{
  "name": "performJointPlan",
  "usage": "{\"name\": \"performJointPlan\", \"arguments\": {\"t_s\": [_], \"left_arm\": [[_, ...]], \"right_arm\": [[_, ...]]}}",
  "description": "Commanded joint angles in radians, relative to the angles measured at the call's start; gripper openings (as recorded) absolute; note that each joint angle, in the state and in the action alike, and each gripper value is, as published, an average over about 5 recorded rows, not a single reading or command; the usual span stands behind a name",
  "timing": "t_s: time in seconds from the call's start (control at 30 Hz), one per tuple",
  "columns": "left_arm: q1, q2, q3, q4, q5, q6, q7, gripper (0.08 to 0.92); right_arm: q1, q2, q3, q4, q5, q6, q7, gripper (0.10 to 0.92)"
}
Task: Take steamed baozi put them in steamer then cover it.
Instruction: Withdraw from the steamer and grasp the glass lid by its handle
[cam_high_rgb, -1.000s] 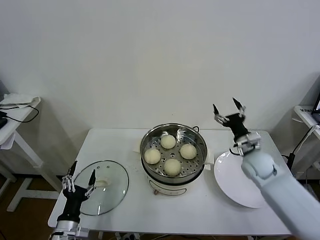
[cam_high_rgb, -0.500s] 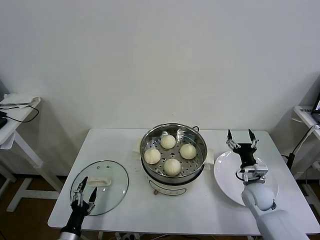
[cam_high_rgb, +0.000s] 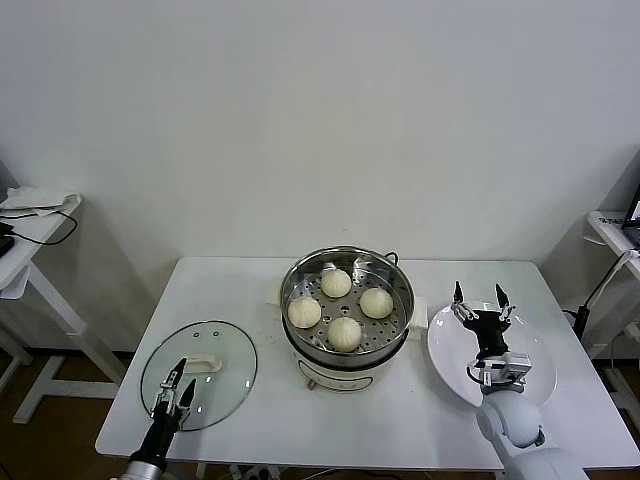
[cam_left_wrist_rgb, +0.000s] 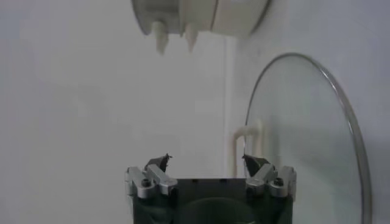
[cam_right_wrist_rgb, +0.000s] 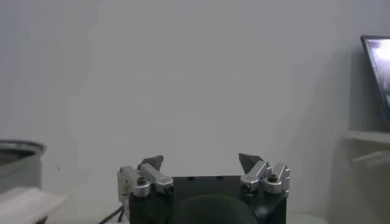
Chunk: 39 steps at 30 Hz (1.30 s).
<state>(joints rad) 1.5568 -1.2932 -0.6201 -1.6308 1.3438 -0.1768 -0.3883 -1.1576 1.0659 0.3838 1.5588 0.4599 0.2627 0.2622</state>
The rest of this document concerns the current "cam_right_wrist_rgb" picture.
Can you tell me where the white side table with laptop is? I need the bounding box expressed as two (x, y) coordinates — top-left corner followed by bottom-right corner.
(347, 130), (390, 171)

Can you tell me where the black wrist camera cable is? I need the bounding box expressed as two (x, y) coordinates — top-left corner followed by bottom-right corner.
(97, 205), (126, 224)

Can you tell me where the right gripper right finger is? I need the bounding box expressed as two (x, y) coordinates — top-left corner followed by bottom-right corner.
(239, 153), (291, 195)

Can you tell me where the white electric cooker base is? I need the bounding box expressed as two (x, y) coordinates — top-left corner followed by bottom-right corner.
(0, 186), (68, 224)

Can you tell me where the stainless steel steamer basket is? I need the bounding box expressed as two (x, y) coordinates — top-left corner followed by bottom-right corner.
(0, 139), (47, 195)

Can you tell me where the open laptop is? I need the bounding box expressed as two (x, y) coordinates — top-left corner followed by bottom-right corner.
(360, 35), (390, 133)

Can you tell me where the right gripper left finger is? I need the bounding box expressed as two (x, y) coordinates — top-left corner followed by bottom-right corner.
(117, 155), (174, 204)

